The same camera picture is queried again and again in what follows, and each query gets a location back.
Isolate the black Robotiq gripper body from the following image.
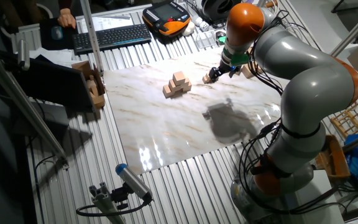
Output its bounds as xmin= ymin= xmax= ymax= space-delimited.
xmin=216 ymin=61 xmax=234 ymax=77

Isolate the bare person hand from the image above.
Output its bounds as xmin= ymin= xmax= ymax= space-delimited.
xmin=57 ymin=8 xmax=76 ymax=30

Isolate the metal bowl with white rim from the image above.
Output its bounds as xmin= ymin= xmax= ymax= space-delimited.
xmin=215 ymin=30 xmax=228 ymax=46

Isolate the clear gridded plastic box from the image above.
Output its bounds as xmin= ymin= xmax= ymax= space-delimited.
xmin=195 ymin=30 xmax=217 ymax=50

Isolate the white egg shaped object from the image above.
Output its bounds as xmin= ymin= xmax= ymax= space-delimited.
xmin=181 ymin=21 xmax=196 ymax=37

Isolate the white power adapter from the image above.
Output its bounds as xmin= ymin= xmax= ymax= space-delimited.
xmin=191 ymin=15 xmax=210 ymax=32

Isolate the black filament spool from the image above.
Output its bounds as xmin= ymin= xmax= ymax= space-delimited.
xmin=201 ymin=0 xmax=242 ymax=22

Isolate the marble pattern table mat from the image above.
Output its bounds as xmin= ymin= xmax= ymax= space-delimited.
xmin=103 ymin=46 xmax=291 ymax=175

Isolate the black orange teach pendant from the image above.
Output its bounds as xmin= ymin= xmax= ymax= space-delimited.
xmin=142 ymin=1 xmax=191 ymax=37

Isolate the black computer keyboard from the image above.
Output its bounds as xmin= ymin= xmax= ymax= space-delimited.
xmin=72 ymin=23 xmax=152 ymax=56

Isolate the white paper sheet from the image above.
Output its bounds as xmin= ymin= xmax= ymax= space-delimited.
xmin=29 ymin=47 xmax=82 ymax=68
xmin=76 ymin=14 xmax=133 ymax=34

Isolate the brown cardboard box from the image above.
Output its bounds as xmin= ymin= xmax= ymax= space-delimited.
xmin=71 ymin=60 xmax=106 ymax=110

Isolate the wooden lattice rack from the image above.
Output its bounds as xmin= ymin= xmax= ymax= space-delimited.
xmin=330 ymin=101 xmax=358 ymax=139

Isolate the brown wooden tray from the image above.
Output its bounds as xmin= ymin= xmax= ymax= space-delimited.
xmin=314 ymin=134 xmax=351 ymax=180

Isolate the black flat panel screen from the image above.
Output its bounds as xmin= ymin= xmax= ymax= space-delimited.
xmin=11 ymin=57 xmax=96 ymax=111

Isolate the dark computer mouse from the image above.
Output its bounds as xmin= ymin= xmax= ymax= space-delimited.
xmin=50 ymin=25 xmax=64 ymax=40

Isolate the short aluminium profile piece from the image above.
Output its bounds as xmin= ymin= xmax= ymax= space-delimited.
xmin=88 ymin=182 xmax=126 ymax=224

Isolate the black mouse pad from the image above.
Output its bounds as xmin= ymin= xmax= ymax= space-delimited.
xmin=39 ymin=15 xmax=79 ymax=51

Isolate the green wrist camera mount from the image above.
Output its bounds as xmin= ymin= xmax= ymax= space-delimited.
xmin=218 ymin=35 xmax=250 ymax=67

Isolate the aluminium frame post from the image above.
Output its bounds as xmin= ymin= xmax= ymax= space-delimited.
xmin=80 ymin=0 xmax=104 ymax=74

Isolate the silver camera with blue tip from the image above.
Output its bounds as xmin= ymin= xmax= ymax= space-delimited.
xmin=115 ymin=163 xmax=154 ymax=203

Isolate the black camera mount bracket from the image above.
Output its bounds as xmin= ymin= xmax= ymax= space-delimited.
xmin=110 ymin=183 xmax=131 ymax=211

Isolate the black camera cable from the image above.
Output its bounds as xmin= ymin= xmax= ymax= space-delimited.
xmin=75 ymin=194 xmax=152 ymax=218

